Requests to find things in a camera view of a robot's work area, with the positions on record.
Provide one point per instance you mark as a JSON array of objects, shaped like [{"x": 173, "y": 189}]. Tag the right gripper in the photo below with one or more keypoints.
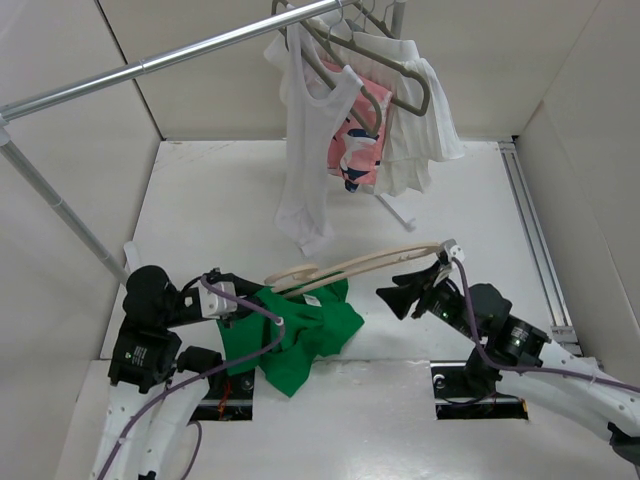
[{"x": 409, "y": 287}]

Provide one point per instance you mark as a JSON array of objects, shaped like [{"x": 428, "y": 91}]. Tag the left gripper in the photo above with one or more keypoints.
[{"x": 244, "y": 290}]

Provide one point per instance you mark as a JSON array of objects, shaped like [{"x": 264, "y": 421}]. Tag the green t shirt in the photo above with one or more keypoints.
[{"x": 318, "y": 323}]

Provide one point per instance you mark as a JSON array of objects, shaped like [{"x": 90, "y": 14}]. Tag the wooden hanger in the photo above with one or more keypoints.
[{"x": 304, "y": 278}]

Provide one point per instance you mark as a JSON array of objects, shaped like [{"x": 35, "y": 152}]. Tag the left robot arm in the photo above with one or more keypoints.
[{"x": 156, "y": 384}]

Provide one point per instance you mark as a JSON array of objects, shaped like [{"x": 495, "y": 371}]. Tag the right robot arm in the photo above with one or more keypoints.
[{"x": 514, "y": 358}]

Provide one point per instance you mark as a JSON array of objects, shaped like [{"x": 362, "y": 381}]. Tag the grey hanger front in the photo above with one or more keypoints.
[{"x": 371, "y": 128}]

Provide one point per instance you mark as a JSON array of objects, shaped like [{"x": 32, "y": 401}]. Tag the white rack foot right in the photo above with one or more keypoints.
[{"x": 399, "y": 210}]

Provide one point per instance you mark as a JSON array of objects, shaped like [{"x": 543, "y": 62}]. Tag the white pleated skirt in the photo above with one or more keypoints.
[{"x": 411, "y": 141}]

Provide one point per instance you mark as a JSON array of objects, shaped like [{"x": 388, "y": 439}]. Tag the pink patterned garment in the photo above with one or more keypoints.
[{"x": 355, "y": 155}]

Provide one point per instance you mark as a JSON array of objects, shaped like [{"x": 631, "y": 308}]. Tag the white tank top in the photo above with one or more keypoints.
[{"x": 318, "y": 101}]

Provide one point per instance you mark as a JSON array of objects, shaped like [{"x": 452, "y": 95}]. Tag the silver rack left pole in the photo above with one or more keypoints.
[{"x": 54, "y": 200}]

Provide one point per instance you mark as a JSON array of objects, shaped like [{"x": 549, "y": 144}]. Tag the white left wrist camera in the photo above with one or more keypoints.
[{"x": 212, "y": 305}]

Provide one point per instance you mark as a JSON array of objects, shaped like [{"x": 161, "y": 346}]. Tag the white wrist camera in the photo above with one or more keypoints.
[
  {"x": 451, "y": 250},
  {"x": 212, "y": 305}
]

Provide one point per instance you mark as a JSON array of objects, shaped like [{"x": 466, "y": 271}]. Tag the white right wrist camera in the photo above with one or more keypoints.
[{"x": 451, "y": 250}]

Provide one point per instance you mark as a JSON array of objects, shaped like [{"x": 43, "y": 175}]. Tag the aluminium rail right edge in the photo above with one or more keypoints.
[{"x": 562, "y": 327}]

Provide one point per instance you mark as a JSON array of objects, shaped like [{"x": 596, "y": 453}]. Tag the silver clothes rack rail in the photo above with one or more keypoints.
[{"x": 130, "y": 71}]

